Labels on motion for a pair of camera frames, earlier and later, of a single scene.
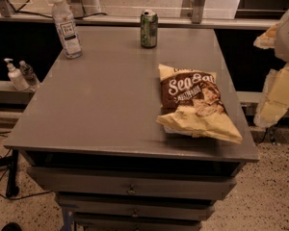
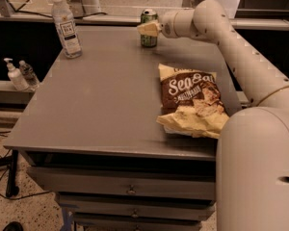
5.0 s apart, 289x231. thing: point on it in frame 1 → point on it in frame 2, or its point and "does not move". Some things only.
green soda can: (148, 29) does not move
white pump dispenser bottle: (15, 77) does not move
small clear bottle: (30, 76) does not move
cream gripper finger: (280, 93) → (170, 24)
